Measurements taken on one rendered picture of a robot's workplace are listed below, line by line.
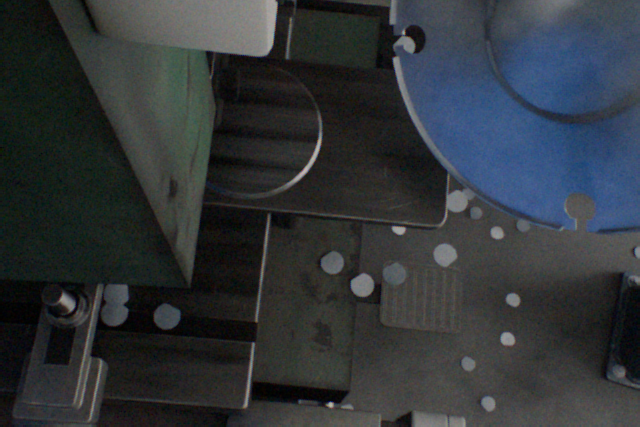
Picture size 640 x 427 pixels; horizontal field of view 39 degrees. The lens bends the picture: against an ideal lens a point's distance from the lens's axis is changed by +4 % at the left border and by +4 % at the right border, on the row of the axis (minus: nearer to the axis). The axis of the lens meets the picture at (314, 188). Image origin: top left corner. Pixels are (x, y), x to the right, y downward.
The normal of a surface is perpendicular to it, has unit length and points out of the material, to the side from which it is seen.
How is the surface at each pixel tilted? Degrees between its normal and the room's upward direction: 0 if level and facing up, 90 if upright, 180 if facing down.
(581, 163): 53
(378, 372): 0
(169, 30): 90
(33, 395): 0
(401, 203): 0
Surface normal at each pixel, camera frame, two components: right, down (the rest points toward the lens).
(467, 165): -0.62, 0.25
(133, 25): -0.10, 0.95
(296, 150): 0.04, -0.31
